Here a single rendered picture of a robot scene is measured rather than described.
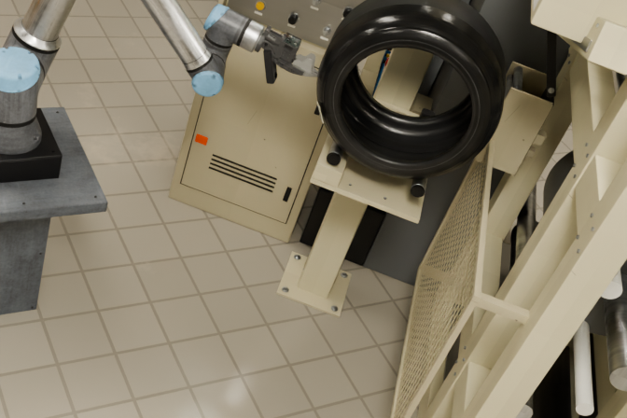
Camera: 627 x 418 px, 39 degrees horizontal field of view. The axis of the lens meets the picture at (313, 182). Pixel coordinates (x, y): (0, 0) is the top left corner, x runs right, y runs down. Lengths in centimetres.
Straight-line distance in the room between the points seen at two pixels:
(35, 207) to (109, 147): 131
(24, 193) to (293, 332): 120
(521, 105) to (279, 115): 99
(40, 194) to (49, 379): 65
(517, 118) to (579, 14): 82
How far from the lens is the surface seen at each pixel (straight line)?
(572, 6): 222
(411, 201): 291
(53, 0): 276
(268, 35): 272
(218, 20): 272
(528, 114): 297
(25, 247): 307
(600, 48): 215
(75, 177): 291
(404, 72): 301
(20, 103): 274
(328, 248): 346
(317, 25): 331
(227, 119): 354
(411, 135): 297
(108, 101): 433
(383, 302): 374
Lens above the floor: 245
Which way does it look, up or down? 36 degrees down
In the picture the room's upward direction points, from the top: 21 degrees clockwise
